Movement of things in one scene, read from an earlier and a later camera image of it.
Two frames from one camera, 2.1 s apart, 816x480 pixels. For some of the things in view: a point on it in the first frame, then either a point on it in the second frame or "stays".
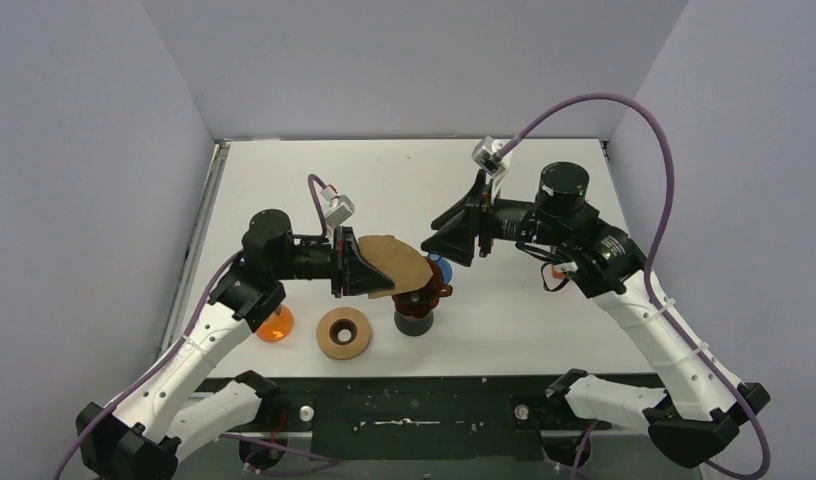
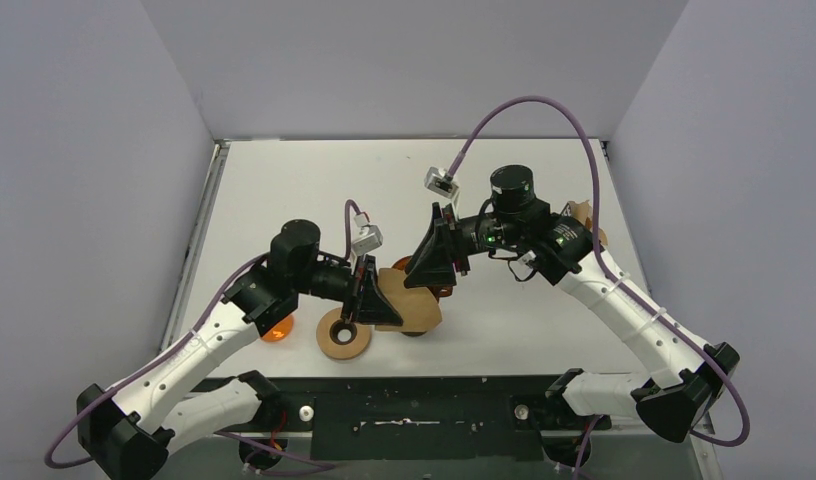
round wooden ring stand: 336,320 stays
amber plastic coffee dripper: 421,301 to 437,291
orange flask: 276,327 stays
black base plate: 412,420 stays
